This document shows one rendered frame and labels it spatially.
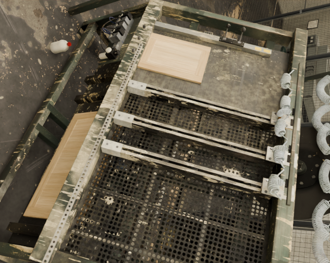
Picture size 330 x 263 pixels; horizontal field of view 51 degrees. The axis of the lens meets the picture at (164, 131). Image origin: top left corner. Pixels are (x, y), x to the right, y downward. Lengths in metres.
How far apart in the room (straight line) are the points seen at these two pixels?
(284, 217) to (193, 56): 1.35
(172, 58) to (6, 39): 1.28
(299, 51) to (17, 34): 2.20
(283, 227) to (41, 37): 2.39
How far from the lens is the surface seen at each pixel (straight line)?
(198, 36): 2.85
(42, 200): 2.58
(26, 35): 3.11
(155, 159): 2.11
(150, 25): 2.86
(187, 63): 2.66
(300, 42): 2.97
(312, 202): 2.69
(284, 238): 2.07
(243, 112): 2.40
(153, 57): 2.67
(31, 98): 3.01
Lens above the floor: 2.37
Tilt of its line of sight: 32 degrees down
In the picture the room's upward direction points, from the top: 86 degrees clockwise
